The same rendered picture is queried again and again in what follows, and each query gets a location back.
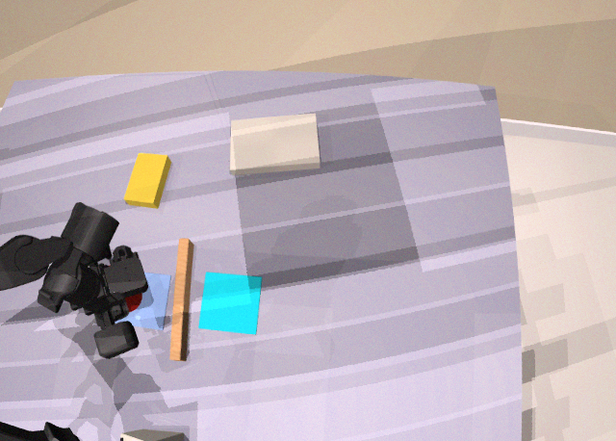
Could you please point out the yellow flat block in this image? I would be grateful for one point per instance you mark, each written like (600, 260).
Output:
(148, 180)

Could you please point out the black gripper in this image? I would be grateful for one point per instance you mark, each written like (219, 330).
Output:
(113, 339)

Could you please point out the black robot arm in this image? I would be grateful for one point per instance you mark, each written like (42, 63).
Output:
(87, 235)

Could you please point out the red cup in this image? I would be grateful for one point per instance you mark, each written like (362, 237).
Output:
(133, 302)

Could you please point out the orange wooden bar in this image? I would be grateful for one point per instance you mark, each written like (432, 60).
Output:
(180, 318)

